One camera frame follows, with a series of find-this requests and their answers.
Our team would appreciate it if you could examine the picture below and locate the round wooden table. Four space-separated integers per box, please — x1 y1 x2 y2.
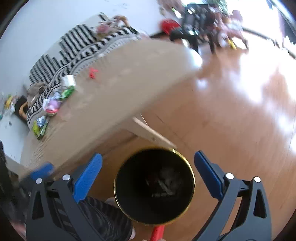
20 39 203 181

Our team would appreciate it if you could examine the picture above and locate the red plastic tube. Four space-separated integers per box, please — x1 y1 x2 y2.
149 225 166 241

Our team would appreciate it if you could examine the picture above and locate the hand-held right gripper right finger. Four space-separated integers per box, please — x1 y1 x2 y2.
194 151 272 241

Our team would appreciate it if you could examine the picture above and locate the yellow green toy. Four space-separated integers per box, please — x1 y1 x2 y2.
4 94 16 114

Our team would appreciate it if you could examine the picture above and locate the black bin with gold rim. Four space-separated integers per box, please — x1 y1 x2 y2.
114 148 196 226

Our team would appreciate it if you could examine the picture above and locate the purple crumpled wrapper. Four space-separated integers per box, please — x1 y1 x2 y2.
43 92 63 111

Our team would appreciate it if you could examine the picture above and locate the black white striped cushion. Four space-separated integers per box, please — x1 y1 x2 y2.
29 54 63 84
58 24 98 63

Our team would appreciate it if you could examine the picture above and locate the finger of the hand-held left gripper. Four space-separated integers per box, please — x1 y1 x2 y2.
20 163 55 186

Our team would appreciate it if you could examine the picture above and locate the dark bag with tan handle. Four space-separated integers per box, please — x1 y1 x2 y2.
14 95 29 121

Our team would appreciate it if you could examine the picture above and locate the black white striped sofa cover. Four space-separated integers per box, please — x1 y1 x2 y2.
26 28 145 130

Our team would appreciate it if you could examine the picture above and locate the brown plush toy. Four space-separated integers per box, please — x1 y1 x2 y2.
26 82 47 105

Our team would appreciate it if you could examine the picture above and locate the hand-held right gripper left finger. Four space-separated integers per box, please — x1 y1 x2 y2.
25 153 109 241

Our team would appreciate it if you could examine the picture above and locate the white crumpled tissue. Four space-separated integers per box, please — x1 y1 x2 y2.
60 75 76 87

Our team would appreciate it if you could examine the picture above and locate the pink plush toy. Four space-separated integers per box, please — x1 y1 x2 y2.
95 15 130 36

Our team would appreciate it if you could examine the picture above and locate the green snack packet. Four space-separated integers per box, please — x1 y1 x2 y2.
59 86 76 100

